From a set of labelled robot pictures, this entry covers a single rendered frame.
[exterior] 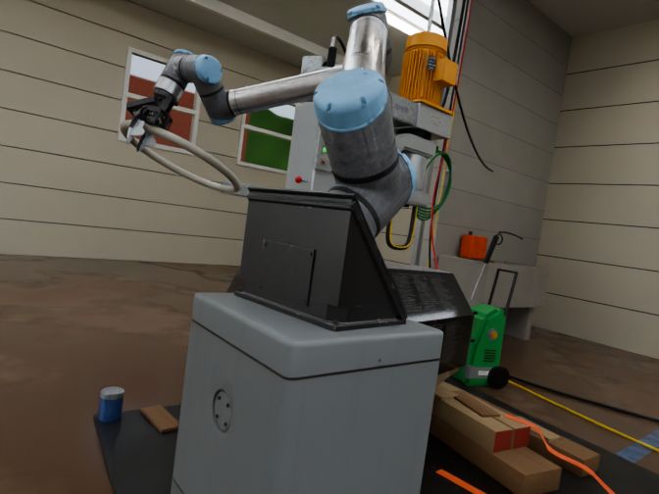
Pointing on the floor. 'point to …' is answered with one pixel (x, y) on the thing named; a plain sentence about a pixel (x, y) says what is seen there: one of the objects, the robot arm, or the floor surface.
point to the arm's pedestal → (302, 404)
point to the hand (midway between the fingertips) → (132, 144)
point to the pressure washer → (486, 344)
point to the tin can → (111, 404)
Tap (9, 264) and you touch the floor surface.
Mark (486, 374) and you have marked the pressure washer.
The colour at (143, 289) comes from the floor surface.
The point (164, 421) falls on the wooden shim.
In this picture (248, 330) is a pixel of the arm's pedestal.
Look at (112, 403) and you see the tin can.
